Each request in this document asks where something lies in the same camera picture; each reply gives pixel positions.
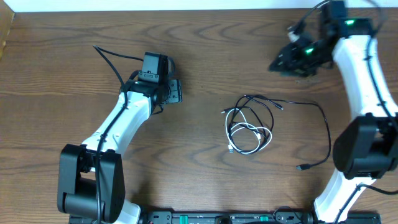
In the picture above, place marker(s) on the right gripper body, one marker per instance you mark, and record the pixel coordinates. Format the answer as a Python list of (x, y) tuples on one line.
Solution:
[(304, 61)]

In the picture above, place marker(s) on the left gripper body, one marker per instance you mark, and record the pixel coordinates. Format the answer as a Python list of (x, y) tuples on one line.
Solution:
[(175, 91)]

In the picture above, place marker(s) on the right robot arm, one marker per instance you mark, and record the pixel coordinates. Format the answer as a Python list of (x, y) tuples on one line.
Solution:
[(367, 148)]

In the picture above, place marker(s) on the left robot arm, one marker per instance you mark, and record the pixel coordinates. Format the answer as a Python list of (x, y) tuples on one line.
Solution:
[(91, 186)]

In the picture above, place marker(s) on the cardboard box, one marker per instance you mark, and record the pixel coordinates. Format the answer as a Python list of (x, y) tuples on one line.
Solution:
[(6, 20)]

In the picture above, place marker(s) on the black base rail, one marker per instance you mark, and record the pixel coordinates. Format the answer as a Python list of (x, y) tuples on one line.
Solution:
[(281, 216)]

